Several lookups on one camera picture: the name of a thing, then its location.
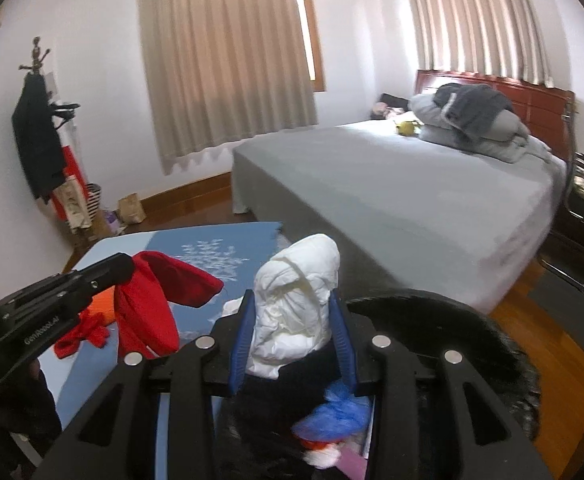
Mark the dark grey blanket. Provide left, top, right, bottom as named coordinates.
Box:
left=433, top=82, right=515, bottom=143

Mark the white plastic bag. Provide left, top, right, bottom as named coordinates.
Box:
left=302, top=439, right=344, bottom=469

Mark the beige tote bag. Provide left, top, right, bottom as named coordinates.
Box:
left=54, top=180, right=93, bottom=232

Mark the wooden coat rack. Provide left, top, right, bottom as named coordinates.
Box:
left=19, top=36, right=80, bottom=241

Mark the person's left forearm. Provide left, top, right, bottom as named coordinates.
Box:
left=0, top=360, right=63, bottom=480

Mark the black metal chair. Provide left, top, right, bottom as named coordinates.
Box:
left=539, top=152, right=584, bottom=293

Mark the striped bag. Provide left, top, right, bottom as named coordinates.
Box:
left=86, top=183, right=104, bottom=222

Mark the blue plastic bag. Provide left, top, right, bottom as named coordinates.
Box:
left=292, top=380, right=374, bottom=443

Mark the dark grey floor mat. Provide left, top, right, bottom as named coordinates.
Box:
left=528, top=270, right=584, bottom=351

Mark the red wooden headboard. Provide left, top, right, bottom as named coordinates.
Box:
left=414, top=69, right=577, bottom=162

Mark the black coat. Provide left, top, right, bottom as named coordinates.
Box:
left=12, top=74, right=67, bottom=202

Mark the wide beige curtain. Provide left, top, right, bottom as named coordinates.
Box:
left=136, top=0, right=320, bottom=177

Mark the small red crumpled cloth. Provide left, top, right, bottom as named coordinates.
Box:
left=54, top=310, right=110, bottom=360

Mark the pink wrapper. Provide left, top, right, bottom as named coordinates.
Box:
left=339, top=447, right=369, bottom=477

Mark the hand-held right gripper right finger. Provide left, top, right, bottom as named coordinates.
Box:
left=328, top=294, right=555, bottom=480

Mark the wooden window frame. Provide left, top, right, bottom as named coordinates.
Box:
left=292, top=0, right=327, bottom=93

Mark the red garment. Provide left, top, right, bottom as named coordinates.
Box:
left=49, top=142, right=89, bottom=221

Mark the black pillow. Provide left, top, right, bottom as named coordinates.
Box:
left=379, top=92, right=413, bottom=109

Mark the bin with black liner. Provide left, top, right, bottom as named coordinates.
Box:
left=212, top=290, right=543, bottom=480

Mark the white cloth ball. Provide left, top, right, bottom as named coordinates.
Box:
left=246, top=234, right=342, bottom=380

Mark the purple and white bag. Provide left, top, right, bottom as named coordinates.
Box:
left=103, top=209, right=125, bottom=237

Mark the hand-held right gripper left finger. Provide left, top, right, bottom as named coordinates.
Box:
left=32, top=290, right=256, bottom=480

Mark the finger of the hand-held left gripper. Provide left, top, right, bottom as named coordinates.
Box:
left=0, top=253, right=135, bottom=321
left=0, top=287, right=95, bottom=386

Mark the orange crumpled plastic bag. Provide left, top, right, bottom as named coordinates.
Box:
left=89, top=295, right=118, bottom=323

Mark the bed with grey sheet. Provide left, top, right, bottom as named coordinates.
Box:
left=232, top=119, right=570, bottom=313

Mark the black clothes hanger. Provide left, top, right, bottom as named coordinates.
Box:
left=47, top=102, right=80, bottom=129

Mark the narrow beige curtain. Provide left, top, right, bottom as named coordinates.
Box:
left=402, top=0, right=555, bottom=87

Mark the brown paper bag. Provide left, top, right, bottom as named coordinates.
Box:
left=118, top=193, right=146, bottom=225

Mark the blue patterned tablecloth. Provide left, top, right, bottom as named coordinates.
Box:
left=37, top=221, right=285, bottom=461

